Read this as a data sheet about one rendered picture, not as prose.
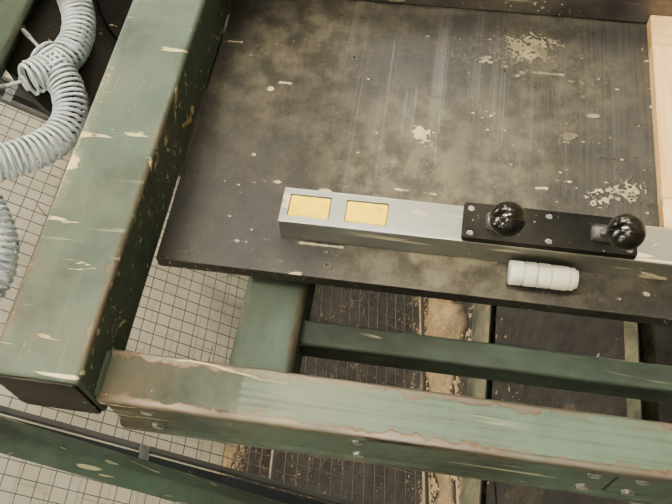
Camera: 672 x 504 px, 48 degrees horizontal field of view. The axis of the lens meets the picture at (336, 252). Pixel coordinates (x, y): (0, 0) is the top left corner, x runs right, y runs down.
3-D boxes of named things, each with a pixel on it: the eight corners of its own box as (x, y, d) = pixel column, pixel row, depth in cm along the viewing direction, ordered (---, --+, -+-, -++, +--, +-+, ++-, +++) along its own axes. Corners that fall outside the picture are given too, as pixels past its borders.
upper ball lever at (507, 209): (510, 240, 90) (526, 239, 77) (478, 236, 91) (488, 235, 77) (514, 208, 90) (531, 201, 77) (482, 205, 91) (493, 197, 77)
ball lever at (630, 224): (614, 251, 89) (648, 252, 76) (581, 248, 89) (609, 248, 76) (618, 219, 89) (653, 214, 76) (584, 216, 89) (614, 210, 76)
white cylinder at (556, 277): (505, 288, 91) (573, 296, 90) (509, 277, 88) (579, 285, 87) (506, 266, 92) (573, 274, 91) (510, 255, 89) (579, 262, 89)
